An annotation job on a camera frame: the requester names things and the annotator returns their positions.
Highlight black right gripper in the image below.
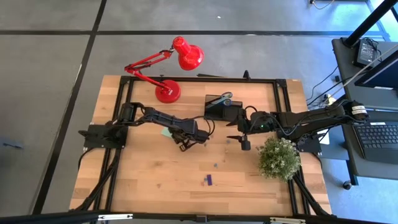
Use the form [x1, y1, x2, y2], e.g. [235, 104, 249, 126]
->
[226, 110, 277, 142]

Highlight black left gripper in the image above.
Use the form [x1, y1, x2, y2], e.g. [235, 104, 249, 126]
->
[178, 128, 211, 152]

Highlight blue-handled scissors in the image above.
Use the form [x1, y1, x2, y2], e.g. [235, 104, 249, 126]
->
[214, 91, 234, 108]

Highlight black mesh desk organizer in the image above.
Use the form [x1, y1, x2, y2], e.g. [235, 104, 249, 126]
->
[203, 94, 244, 123]

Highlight artificial potted plant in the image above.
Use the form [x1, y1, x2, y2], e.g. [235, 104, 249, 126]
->
[257, 136, 302, 182]

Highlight red desk lamp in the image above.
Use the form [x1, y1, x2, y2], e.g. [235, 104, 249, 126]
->
[124, 36, 205, 105]

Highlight black overhead crossbar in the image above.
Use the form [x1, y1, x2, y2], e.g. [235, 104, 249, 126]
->
[0, 210, 398, 224]

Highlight yellow power strip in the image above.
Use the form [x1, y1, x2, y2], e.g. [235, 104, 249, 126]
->
[322, 93, 337, 106]

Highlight grey desk with monitor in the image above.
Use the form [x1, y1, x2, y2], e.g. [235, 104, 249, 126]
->
[331, 36, 398, 111]

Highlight grey desk with laptop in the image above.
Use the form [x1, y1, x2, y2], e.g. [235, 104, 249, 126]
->
[338, 107, 398, 181]

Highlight black laptop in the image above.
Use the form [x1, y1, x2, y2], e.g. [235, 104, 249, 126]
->
[353, 121, 398, 165]

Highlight black power adapter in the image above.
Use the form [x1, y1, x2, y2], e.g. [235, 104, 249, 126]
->
[356, 39, 379, 68]

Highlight black monitor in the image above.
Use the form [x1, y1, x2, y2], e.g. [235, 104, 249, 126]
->
[354, 49, 398, 91]

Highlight black diagonal pole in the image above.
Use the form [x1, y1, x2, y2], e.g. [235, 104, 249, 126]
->
[344, 0, 398, 48]

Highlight dark floor object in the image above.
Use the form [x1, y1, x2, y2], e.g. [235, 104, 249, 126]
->
[2, 141, 24, 151]

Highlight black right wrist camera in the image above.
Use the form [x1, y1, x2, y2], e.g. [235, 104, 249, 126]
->
[239, 136, 252, 152]

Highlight black aluminium table frame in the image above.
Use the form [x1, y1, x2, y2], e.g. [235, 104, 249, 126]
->
[70, 74, 332, 218]

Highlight black floor cable with plug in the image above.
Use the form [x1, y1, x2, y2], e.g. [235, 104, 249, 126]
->
[306, 65, 348, 106]

